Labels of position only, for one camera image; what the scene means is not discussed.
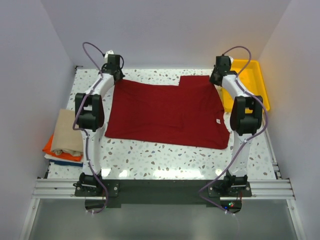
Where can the beige folded t shirt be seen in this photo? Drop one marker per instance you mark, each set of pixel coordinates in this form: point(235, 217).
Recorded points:
point(66, 140)

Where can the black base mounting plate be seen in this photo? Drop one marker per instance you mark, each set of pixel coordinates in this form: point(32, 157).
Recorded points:
point(220, 193)

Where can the dark red t shirt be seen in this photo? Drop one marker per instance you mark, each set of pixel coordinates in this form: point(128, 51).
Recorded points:
point(189, 114)

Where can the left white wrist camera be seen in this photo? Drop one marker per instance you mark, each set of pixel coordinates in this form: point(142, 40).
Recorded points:
point(110, 52)

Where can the aluminium frame rail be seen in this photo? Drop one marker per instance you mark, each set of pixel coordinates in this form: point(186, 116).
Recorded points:
point(59, 181)

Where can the white folded t shirt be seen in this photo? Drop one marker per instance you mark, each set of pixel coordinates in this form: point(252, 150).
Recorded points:
point(57, 159)

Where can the yellow plastic tray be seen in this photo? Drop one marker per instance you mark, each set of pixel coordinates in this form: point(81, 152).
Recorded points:
point(252, 79)

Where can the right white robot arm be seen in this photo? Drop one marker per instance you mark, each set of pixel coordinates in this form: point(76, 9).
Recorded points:
point(246, 114)

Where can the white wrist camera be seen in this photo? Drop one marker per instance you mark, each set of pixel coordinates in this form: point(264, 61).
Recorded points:
point(231, 60)
point(110, 52)

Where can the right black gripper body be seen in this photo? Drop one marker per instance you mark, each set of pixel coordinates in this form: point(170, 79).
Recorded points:
point(212, 77)

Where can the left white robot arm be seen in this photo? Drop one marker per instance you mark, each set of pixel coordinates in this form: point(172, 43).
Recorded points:
point(89, 111)

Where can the blue folded t shirt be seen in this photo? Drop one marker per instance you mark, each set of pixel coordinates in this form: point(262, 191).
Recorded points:
point(66, 163)

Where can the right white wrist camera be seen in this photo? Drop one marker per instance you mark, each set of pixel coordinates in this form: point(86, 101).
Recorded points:
point(231, 60)

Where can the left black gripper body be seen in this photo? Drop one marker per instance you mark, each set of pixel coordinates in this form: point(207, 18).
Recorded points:
point(121, 76)

